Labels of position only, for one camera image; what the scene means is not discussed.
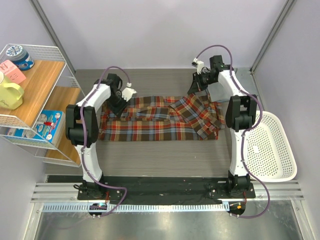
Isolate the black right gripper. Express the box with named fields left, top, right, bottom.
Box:
left=188, top=71, right=216, bottom=94

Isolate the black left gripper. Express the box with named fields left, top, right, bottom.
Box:
left=107, top=93, right=130, bottom=118

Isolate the red brown plaid shirt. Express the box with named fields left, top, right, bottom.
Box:
left=98, top=91, right=225, bottom=142

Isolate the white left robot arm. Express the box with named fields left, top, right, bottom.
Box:
left=65, top=73, right=129, bottom=200

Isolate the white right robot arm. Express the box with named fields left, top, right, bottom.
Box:
left=187, top=55, right=257, bottom=198

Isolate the folded grey button shirt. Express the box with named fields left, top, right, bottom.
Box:
left=207, top=68, right=259, bottom=102

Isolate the blue product box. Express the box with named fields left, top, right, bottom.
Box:
left=4, top=109, right=66, bottom=148

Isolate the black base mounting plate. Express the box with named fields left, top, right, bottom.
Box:
left=47, top=175, right=256, bottom=204

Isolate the white perforated plastic basket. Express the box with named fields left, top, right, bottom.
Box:
left=245, top=111, right=298, bottom=183

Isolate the yellow plastic pitcher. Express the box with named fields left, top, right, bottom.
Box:
left=0, top=72, right=25, bottom=110

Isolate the blue round tin can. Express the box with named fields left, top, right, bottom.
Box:
left=5, top=45, right=35, bottom=71

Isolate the pink small box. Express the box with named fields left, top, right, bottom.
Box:
left=0, top=60, right=27, bottom=84

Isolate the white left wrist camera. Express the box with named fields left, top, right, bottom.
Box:
left=121, top=82, right=137, bottom=102

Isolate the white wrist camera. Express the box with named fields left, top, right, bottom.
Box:
left=121, top=82, right=137, bottom=102
left=191, top=57, right=204, bottom=75

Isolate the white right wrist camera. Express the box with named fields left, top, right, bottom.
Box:
left=191, top=57, right=204, bottom=75

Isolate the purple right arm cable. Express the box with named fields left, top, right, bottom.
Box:
left=196, top=44, right=271, bottom=220

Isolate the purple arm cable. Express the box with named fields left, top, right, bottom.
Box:
left=196, top=44, right=271, bottom=220
left=79, top=66, right=132, bottom=218

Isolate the white wire wooden shelf rack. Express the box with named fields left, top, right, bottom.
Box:
left=0, top=44, right=84, bottom=167

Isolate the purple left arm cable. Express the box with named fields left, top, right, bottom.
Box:
left=79, top=66, right=132, bottom=218

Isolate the aluminium frame rail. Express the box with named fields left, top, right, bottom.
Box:
left=31, top=180, right=305, bottom=203

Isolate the white slotted cable duct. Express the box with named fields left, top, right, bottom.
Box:
left=42, top=202, right=230, bottom=213

